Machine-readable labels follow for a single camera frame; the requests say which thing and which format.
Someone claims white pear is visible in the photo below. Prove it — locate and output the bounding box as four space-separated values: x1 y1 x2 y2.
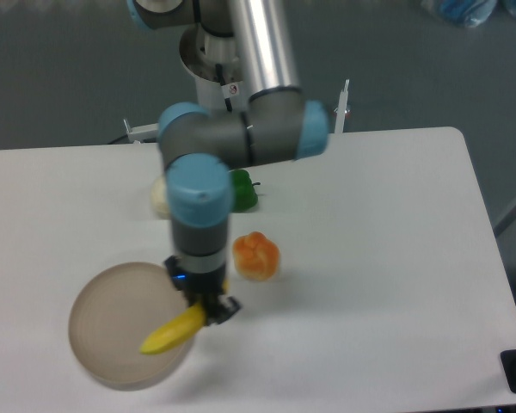
150 176 170 219

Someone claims orange bread roll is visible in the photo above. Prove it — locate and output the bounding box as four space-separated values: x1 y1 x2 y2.
231 231 280 282

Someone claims beige round plate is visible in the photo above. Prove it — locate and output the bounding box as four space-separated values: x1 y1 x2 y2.
68 262 193 391

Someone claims silver and grey robot arm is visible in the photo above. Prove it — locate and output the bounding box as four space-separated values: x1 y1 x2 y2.
127 1 329 324

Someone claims white upright post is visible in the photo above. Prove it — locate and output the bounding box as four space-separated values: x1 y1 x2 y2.
333 78 351 134

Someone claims yellow banana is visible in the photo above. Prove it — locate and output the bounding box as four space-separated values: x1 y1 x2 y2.
138 294 213 355

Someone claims white metal frame bracket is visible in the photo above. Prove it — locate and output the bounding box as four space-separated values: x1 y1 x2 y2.
123 119 158 143

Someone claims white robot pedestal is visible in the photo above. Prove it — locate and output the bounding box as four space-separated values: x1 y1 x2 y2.
179 24 248 114

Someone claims blue plastic bag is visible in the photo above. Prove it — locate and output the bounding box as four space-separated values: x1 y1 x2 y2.
420 0 516 28

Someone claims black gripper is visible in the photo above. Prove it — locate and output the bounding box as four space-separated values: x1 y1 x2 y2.
164 256 242 325

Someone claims green bell pepper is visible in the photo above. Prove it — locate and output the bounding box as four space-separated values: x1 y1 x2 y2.
230 170 260 213

